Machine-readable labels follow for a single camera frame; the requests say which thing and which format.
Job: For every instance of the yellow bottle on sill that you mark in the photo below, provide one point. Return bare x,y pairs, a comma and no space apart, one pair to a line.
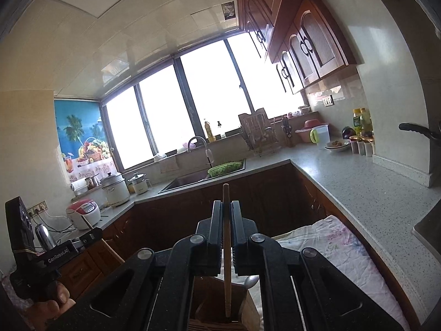
208,131

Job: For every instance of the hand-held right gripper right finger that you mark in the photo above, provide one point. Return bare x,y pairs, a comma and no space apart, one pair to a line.
237,234

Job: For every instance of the black wok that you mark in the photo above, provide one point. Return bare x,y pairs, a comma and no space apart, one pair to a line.
413,128

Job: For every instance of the person's left hand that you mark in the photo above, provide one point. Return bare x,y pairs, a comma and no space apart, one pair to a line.
51,308

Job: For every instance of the floral white tablecloth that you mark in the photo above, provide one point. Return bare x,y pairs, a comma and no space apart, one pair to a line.
327,248

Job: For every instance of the seasoning jar set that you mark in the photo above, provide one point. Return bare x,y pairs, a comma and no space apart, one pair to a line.
361,146

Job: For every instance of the red and white rice cooker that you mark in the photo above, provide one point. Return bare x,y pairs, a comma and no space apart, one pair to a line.
82,213

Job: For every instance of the large kitchen window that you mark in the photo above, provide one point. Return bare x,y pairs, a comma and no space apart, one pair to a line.
206,93

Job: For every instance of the yellow oil bottle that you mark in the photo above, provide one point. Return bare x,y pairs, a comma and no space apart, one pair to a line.
356,120
366,120

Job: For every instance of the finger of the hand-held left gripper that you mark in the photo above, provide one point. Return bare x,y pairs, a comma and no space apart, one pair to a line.
91,237

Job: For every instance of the wooden utensil holder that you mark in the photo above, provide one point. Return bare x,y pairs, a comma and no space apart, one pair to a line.
206,300

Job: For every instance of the kitchen sink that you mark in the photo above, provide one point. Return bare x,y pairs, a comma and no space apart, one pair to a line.
186,182

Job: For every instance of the speckled kitchen countertop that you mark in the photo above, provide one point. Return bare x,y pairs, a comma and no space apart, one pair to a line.
361,186

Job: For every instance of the wooden chopstick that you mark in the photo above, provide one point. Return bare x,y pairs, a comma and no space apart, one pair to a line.
226,213

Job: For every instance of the white wall outlet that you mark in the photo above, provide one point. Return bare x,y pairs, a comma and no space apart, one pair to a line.
328,101

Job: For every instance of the white bowl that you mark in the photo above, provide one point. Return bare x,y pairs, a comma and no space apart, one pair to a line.
337,146

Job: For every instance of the steel electric kettle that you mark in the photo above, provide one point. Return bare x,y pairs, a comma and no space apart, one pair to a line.
44,236

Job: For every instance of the small white electric pot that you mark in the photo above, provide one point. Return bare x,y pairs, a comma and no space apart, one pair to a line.
139,184

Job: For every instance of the wall outlet strip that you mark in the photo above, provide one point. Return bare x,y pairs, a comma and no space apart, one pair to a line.
37,208

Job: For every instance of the white pitcher green lid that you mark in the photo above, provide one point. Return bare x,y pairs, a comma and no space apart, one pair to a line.
320,135

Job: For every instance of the gas stove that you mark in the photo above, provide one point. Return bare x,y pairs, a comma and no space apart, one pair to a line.
429,229

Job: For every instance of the ceiling vent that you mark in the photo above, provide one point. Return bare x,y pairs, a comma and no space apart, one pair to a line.
229,10

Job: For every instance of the green plastic basket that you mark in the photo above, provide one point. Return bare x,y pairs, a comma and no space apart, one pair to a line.
224,169

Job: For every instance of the curved metal faucet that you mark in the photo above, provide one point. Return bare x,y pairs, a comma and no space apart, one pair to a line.
203,143

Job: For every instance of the large white cooker pot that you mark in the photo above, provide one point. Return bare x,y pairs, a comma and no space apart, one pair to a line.
115,189

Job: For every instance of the wooden wall cabinet row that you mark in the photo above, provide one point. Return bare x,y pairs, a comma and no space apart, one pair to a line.
262,0
310,48

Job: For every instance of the paper towel roll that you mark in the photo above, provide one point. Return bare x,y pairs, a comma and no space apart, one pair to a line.
79,187

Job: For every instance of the pink plastic basin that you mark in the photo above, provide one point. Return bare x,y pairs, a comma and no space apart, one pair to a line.
305,132

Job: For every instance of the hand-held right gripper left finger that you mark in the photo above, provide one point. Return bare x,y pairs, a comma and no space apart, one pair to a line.
217,234

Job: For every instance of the tropical fruit wall poster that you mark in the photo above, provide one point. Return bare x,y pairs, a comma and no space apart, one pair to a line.
77,134

